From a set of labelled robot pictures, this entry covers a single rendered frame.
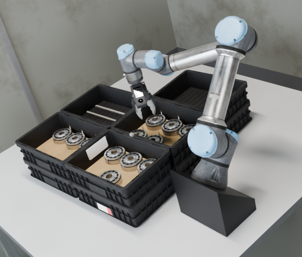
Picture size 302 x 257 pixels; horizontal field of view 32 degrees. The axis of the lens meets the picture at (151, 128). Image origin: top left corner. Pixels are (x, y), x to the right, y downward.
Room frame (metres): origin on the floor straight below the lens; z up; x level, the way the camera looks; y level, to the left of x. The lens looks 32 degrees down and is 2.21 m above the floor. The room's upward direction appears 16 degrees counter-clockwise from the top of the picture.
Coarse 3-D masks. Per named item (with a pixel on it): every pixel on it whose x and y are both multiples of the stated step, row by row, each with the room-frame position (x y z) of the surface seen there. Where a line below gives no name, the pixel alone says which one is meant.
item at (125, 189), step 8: (128, 136) 2.03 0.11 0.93; (88, 144) 2.05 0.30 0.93; (152, 144) 1.91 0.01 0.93; (80, 152) 2.01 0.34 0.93; (168, 152) 1.82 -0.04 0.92; (160, 160) 1.79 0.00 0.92; (72, 168) 1.90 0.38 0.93; (80, 168) 1.88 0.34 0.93; (152, 168) 1.75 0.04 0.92; (88, 176) 1.82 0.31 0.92; (96, 176) 1.79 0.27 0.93; (136, 176) 1.71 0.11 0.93; (144, 176) 1.72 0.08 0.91; (104, 184) 1.74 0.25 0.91; (112, 184) 1.70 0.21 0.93; (128, 184) 1.68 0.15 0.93; (136, 184) 1.69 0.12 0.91; (120, 192) 1.67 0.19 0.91
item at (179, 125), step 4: (168, 120) 2.17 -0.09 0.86; (172, 120) 2.17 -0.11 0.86; (176, 120) 2.16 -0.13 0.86; (180, 120) 2.14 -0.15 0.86; (164, 124) 2.15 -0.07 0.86; (180, 124) 2.11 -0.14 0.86; (164, 128) 2.12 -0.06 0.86; (168, 128) 2.10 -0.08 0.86; (172, 128) 2.10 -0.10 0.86; (176, 128) 2.08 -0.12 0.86
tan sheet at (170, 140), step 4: (144, 124) 2.25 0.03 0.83; (140, 128) 2.22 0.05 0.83; (144, 128) 2.21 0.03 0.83; (148, 132) 2.17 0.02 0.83; (152, 132) 2.16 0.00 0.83; (156, 132) 2.15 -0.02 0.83; (160, 132) 2.14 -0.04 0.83; (164, 136) 2.10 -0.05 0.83; (168, 136) 2.09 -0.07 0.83; (172, 136) 2.08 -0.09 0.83; (176, 136) 2.07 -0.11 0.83; (164, 140) 2.06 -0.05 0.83; (168, 140) 2.05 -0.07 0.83; (172, 140) 2.04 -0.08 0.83; (176, 140) 2.04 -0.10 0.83; (168, 144) 2.02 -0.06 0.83; (172, 144) 2.01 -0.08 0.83
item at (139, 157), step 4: (132, 152) 1.99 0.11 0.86; (136, 152) 1.98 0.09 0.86; (124, 156) 1.98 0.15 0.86; (136, 156) 1.95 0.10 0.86; (140, 156) 1.94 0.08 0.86; (120, 160) 1.95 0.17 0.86; (124, 160) 1.94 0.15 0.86; (136, 160) 1.92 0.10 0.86; (140, 160) 1.92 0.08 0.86; (124, 164) 1.91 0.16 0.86; (128, 164) 1.91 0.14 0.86; (132, 164) 1.90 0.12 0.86; (136, 164) 1.90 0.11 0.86
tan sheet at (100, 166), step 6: (96, 162) 2.04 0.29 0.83; (102, 162) 2.02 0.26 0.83; (90, 168) 2.00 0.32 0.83; (96, 168) 1.99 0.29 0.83; (102, 168) 1.98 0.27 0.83; (108, 168) 1.96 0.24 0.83; (114, 168) 1.95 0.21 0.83; (120, 168) 1.94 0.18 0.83; (96, 174) 1.94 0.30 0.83; (126, 174) 1.88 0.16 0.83; (132, 174) 1.87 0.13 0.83; (126, 180) 1.84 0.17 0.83
